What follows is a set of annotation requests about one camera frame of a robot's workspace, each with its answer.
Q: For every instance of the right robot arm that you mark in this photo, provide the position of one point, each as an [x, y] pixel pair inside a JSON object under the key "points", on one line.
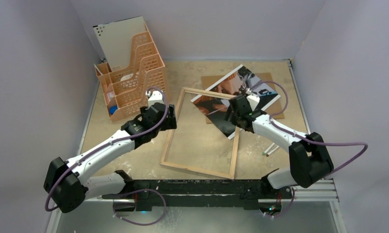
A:
{"points": [[309, 160]]}

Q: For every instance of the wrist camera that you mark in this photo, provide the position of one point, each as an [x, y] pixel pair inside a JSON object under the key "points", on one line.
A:
{"points": [[154, 96], [252, 98]]}

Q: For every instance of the printed photo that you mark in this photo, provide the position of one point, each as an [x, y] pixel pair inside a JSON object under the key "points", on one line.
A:
{"points": [[251, 81]]}

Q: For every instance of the orange plastic file organizer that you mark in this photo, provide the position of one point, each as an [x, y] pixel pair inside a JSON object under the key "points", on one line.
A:
{"points": [[126, 87]]}

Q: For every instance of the brown cardboard backing board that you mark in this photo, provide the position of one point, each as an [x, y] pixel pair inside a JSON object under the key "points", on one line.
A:
{"points": [[229, 85]]}

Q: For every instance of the aluminium table frame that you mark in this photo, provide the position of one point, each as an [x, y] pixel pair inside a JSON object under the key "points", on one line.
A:
{"points": [[70, 182]]}

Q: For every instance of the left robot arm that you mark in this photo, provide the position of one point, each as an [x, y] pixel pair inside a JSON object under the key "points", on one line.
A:
{"points": [[70, 182]]}

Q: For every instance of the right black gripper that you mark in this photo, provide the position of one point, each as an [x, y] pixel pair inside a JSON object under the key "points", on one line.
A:
{"points": [[232, 115]]}

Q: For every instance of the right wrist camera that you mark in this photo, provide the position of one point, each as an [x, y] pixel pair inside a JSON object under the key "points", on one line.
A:
{"points": [[252, 98]]}

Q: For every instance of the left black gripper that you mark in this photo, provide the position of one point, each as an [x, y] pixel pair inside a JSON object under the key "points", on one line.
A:
{"points": [[170, 123]]}

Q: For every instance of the white wooden picture frame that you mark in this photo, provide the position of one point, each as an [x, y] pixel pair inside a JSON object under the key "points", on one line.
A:
{"points": [[197, 146]]}

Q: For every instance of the beige perforated folder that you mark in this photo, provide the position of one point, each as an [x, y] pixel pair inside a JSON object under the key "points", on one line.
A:
{"points": [[115, 39]]}

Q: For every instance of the blue object in organizer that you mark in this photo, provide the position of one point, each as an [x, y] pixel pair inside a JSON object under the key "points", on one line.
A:
{"points": [[112, 110]]}

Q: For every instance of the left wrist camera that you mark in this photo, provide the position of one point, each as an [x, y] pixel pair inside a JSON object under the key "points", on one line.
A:
{"points": [[154, 96]]}

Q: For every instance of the red capped marker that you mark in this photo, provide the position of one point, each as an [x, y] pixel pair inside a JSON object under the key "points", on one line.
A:
{"points": [[270, 152]]}

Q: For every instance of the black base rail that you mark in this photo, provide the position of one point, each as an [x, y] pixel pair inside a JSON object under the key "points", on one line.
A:
{"points": [[243, 193]]}

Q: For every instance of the green capped marker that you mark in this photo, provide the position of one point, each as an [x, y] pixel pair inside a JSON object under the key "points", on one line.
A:
{"points": [[268, 149]]}

